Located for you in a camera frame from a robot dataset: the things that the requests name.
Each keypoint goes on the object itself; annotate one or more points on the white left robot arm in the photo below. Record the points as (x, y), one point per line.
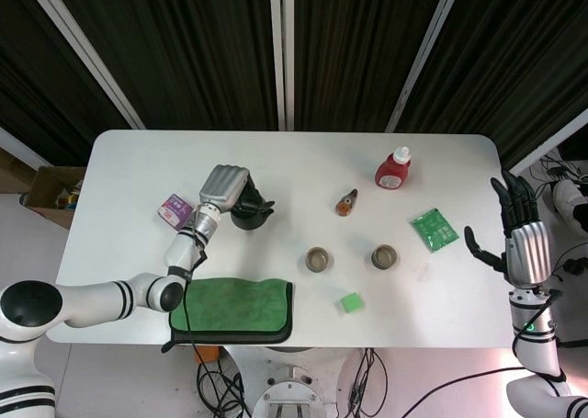
(92, 301)

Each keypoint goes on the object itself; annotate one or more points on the black teapot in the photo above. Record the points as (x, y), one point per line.
(250, 222)

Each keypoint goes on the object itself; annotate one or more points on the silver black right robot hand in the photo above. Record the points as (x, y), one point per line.
(528, 252)

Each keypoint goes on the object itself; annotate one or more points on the green foam cube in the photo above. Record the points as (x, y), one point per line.
(351, 302)

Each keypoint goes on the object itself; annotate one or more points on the purple tissue pack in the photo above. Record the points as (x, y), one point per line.
(174, 211)

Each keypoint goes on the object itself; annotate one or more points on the orange object under table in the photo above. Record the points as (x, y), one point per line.
(209, 354)

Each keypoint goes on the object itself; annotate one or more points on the black pleated curtain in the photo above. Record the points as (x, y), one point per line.
(184, 46)

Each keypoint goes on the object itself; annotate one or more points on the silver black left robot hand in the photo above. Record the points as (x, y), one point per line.
(222, 186)

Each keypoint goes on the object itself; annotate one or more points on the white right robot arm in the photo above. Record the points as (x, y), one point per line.
(537, 353)

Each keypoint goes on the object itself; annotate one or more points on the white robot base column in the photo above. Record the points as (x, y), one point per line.
(289, 390)

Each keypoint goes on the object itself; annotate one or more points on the green sachet packet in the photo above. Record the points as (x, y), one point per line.
(434, 229)

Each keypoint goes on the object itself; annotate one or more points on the white black rounded object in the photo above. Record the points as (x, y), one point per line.
(567, 202)

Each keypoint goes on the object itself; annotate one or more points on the red sauce bottle white cap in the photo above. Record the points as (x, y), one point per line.
(390, 170)

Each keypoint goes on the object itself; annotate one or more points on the cardboard box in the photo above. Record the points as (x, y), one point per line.
(41, 193)

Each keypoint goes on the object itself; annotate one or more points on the green folded towel black trim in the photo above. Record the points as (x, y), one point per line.
(239, 308)

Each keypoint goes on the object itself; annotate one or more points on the dark cup beige inside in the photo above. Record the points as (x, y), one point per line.
(319, 259)
(384, 257)

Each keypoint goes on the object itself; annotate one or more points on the small black floor device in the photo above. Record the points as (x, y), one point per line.
(573, 266)

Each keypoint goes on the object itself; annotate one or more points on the white frame post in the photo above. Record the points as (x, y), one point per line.
(14, 142)
(427, 46)
(275, 46)
(82, 46)
(546, 148)

